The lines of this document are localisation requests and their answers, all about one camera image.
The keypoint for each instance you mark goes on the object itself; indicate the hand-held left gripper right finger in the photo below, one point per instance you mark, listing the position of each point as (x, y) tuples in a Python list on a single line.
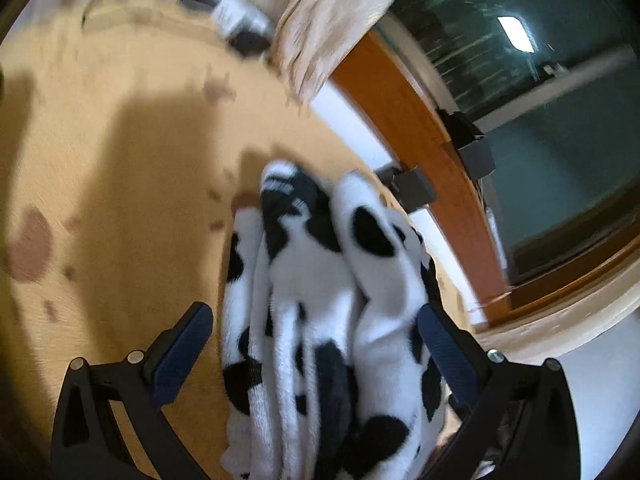
[(447, 355)]

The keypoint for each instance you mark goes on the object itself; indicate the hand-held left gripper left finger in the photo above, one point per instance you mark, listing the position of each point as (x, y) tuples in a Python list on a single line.
[(182, 355)]

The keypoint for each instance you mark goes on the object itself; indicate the cow print fleece garment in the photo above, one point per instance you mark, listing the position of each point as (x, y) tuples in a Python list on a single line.
[(320, 310)]

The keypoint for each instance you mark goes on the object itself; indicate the cream curtain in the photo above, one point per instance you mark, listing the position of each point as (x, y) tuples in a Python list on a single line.
[(330, 25), (575, 315)]

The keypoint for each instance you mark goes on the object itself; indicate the dark grey box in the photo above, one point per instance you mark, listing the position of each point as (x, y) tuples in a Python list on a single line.
[(472, 147), (412, 187)]

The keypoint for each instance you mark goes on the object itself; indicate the tan paw print blanket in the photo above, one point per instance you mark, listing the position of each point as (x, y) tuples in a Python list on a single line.
[(125, 185)]

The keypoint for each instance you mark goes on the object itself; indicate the dark glass window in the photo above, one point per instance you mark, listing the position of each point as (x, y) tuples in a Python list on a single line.
[(540, 135)]

